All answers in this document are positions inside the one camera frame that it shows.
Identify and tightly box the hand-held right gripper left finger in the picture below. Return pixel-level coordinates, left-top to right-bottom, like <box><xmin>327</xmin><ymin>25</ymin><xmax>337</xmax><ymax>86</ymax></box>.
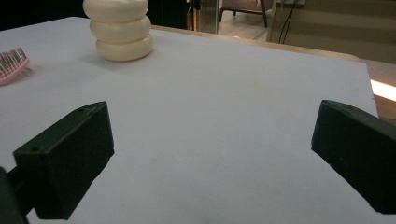
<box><xmin>12</xmin><ymin>101</ymin><xmax>115</xmax><ymax>221</ymax></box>

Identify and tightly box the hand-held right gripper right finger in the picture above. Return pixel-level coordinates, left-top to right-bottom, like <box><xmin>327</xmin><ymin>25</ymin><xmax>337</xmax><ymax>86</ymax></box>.
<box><xmin>310</xmin><ymin>99</ymin><xmax>396</xmax><ymax>215</ymax></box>

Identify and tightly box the pink hairbrush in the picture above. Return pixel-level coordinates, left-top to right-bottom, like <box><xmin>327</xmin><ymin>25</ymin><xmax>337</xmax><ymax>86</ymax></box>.
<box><xmin>0</xmin><ymin>47</ymin><xmax>31</xmax><ymax>87</ymax></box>

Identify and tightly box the cream ribbed holder cup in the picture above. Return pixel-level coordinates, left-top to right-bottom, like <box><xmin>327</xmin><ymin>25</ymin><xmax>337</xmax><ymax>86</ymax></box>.
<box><xmin>82</xmin><ymin>0</ymin><xmax>154</xmax><ymax>63</ymax></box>

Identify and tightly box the armchair with pink cushion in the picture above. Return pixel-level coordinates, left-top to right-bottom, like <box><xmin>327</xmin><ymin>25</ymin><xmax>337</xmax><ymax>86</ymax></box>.
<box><xmin>218</xmin><ymin>0</ymin><xmax>275</xmax><ymax>29</ymax></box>

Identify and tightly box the black cable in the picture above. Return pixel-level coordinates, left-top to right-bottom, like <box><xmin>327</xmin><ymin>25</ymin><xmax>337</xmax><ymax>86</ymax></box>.
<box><xmin>277</xmin><ymin>0</ymin><xmax>299</xmax><ymax>45</ymax></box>

